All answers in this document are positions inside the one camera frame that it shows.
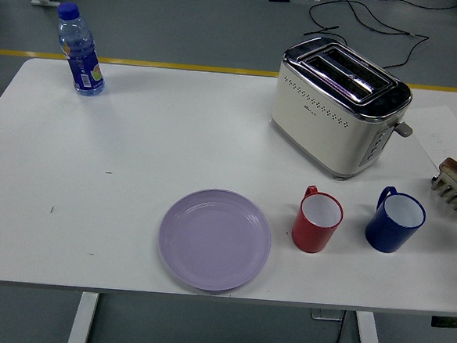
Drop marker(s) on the cream and chrome toaster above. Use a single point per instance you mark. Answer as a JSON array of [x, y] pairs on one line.
[[318, 123]]

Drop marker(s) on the purple round plate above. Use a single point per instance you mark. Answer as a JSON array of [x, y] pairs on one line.
[[214, 241]]

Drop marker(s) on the red mug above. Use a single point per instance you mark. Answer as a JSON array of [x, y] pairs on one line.
[[312, 234]]

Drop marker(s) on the blue mug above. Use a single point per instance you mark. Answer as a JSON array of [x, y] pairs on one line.
[[387, 233]]

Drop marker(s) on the blue-capped plastic water bottle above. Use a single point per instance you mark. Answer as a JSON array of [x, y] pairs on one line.
[[84, 67]]

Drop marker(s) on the white table leg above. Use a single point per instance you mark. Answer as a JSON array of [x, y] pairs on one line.
[[82, 322], [369, 342]]

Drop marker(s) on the metal toast rack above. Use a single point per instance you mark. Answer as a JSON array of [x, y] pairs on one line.
[[452, 193]]

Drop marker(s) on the black under-table control box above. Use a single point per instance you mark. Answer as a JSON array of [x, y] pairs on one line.
[[449, 322]]

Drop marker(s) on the grey under-table bracket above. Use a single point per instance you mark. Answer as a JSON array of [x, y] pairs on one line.
[[326, 314]]

